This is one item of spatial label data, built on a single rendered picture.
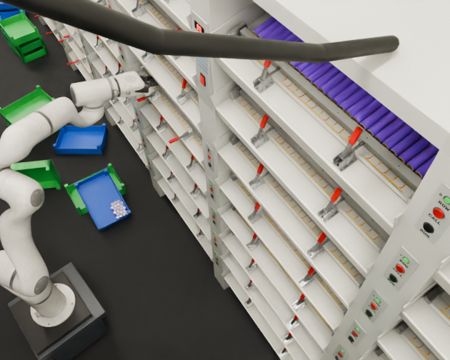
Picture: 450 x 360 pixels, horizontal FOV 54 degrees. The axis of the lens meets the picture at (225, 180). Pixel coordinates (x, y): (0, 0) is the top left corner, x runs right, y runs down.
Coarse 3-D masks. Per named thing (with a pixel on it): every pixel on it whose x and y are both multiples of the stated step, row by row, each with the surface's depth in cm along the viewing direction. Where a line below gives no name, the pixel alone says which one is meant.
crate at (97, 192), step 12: (84, 180) 252; (96, 180) 258; (108, 180) 259; (84, 192) 254; (96, 192) 256; (108, 192) 257; (96, 204) 254; (108, 204) 255; (96, 216) 252; (108, 216) 253
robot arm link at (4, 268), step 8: (0, 256) 160; (8, 256) 160; (0, 264) 158; (8, 264) 158; (0, 272) 157; (8, 272) 157; (0, 280) 158; (8, 280) 157; (8, 288) 167; (48, 288) 173; (24, 296) 169; (32, 296) 169; (40, 296) 171; (48, 296) 175; (32, 304) 173
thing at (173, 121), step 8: (136, 64) 186; (136, 72) 189; (152, 88) 183; (160, 104) 178; (168, 104) 177; (160, 112) 176; (168, 112) 175; (168, 120) 173; (176, 120) 172; (176, 128) 171; (184, 128) 170; (192, 144) 165; (200, 144) 164; (192, 152) 163; (200, 152) 163; (200, 160) 161
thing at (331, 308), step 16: (224, 176) 151; (224, 192) 152; (240, 192) 151; (240, 208) 148; (256, 208) 140; (256, 224) 144; (272, 224) 142; (272, 240) 140; (288, 240) 139; (288, 256) 136; (288, 272) 134; (304, 272) 133; (304, 288) 131; (320, 288) 130; (320, 304) 128; (336, 304) 126; (336, 320) 125
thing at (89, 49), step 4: (76, 28) 246; (80, 32) 243; (84, 40) 244; (84, 44) 249; (88, 44) 247; (88, 48) 248; (92, 48) 250; (88, 52) 250; (92, 64) 257; (92, 68) 262; (96, 72) 263; (96, 76) 265; (100, 76) 266; (104, 108) 291; (108, 112) 289; (108, 116) 295; (108, 120) 302; (112, 120) 296; (112, 124) 298
